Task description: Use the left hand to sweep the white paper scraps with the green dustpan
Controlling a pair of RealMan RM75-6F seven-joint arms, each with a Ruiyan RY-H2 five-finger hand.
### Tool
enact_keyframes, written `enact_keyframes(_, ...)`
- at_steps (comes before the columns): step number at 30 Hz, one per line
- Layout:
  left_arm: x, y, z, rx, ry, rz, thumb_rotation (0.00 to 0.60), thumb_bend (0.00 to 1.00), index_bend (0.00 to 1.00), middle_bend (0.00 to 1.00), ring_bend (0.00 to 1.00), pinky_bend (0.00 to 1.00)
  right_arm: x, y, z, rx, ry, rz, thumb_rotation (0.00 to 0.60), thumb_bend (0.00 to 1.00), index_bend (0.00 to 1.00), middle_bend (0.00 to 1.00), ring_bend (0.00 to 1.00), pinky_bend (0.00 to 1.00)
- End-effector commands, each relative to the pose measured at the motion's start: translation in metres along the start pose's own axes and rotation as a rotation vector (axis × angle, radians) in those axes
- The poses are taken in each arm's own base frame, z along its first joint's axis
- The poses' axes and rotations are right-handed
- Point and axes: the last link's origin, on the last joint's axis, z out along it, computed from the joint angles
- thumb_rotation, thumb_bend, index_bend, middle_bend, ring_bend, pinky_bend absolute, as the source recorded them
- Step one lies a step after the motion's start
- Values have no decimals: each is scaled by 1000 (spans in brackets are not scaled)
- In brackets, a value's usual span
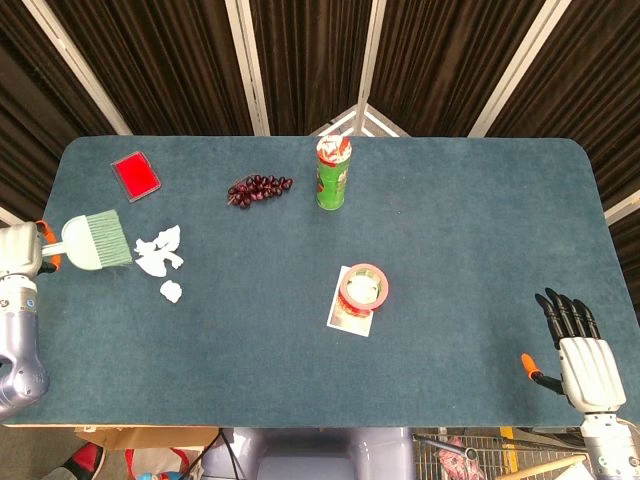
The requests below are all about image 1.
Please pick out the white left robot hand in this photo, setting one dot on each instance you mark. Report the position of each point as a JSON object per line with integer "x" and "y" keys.
{"x": 20, "y": 247}

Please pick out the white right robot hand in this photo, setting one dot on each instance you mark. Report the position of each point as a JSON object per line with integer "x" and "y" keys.
{"x": 587, "y": 365}

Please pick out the small mint green hand broom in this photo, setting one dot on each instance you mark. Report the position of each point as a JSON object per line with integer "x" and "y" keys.
{"x": 82, "y": 243}

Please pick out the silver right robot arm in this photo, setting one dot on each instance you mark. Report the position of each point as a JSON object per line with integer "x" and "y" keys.
{"x": 612, "y": 445}

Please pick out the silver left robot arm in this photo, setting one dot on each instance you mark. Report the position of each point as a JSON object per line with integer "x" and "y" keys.
{"x": 17, "y": 345}

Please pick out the small white tissue ball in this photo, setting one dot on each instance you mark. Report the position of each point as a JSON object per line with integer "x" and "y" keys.
{"x": 171, "y": 291}

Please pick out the wooden stick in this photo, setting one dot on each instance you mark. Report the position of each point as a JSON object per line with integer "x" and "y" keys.
{"x": 550, "y": 466}

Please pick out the long white crumpled tissue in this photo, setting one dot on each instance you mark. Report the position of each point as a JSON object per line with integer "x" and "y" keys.
{"x": 150, "y": 257}

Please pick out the red ink pad clear case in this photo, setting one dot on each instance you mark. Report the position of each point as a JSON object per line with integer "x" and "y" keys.
{"x": 136, "y": 176}

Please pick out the white crumpled tissue wad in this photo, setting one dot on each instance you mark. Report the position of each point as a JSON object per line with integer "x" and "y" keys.
{"x": 170, "y": 242}

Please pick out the pink patterned packet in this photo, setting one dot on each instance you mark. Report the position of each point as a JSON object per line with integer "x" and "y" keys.
{"x": 455, "y": 457}

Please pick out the red black shoe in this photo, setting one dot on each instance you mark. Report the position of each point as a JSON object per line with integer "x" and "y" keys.
{"x": 82, "y": 460}

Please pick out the brown cardboard box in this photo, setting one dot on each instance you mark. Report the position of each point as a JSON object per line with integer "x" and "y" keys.
{"x": 145, "y": 436}

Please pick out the red adhesive tape roll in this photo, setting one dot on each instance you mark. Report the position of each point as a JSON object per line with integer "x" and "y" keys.
{"x": 364, "y": 290}

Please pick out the dark red grape bunch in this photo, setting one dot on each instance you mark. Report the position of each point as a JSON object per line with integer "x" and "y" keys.
{"x": 257, "y": 189}

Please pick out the white bordered photo card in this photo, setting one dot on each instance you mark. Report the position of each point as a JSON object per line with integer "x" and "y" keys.
{"x": 345, "y": 322}

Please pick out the blue table cloth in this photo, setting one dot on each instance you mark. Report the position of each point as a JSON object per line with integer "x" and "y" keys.
{"x": 320, "y": 380}

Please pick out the lavender robot torso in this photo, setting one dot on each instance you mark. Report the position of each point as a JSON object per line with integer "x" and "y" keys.
{"x": 310, "y": 455}

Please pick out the green chips can red lid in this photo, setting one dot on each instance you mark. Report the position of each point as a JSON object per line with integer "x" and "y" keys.
{"x": 331, "y": 180}

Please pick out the white metal frame post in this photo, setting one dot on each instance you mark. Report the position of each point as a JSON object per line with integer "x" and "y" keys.
{"x": 520, "y": 65}
{"x": 75, "y": 65}
{"x": 247, "y": 65}
{"x": 372, "y": 60}

